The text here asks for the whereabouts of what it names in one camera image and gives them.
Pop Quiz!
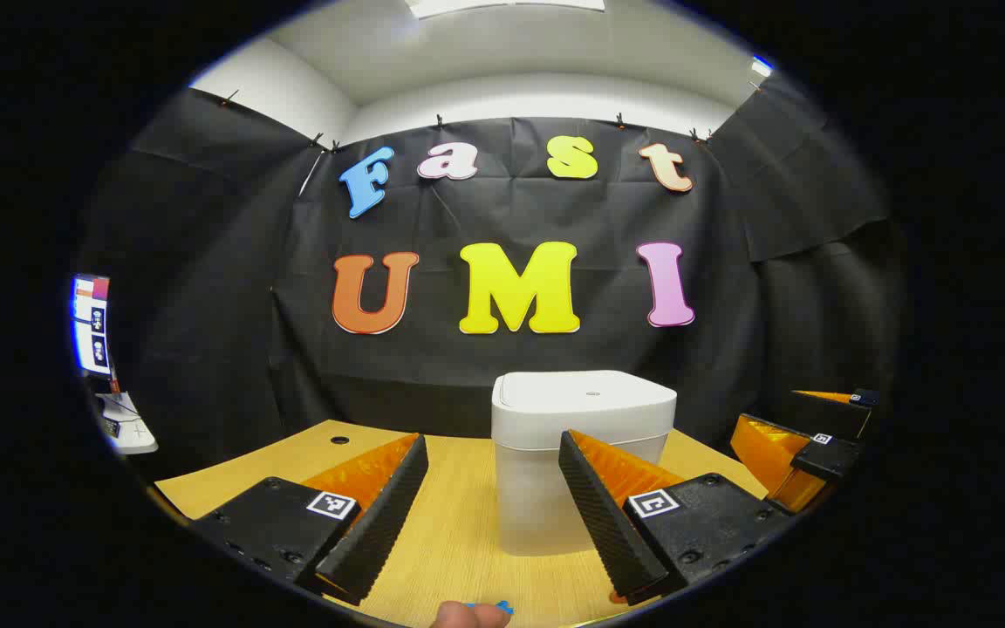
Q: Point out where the wooden desktop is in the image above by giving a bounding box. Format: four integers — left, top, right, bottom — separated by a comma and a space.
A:
154, 419, 774, 628

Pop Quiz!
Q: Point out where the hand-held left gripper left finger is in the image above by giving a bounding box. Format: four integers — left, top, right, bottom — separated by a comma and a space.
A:
191, 433, 430, 607

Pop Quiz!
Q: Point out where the computer monitor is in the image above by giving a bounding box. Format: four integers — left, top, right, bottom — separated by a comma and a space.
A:
72, 274, 113, 378

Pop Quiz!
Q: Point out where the white desktop garbage bin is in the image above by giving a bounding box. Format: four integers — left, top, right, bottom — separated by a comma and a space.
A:
491, 370, 678, 557

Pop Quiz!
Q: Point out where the black backdrop cloth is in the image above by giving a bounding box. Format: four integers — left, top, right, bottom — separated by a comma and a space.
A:
75, 74, 909, 481

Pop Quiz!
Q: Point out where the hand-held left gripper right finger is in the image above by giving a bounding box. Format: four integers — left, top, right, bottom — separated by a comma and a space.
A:
558, 429, 796, 607

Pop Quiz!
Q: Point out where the white side table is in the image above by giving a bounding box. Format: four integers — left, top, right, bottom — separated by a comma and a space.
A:
94, 391, 159, 456

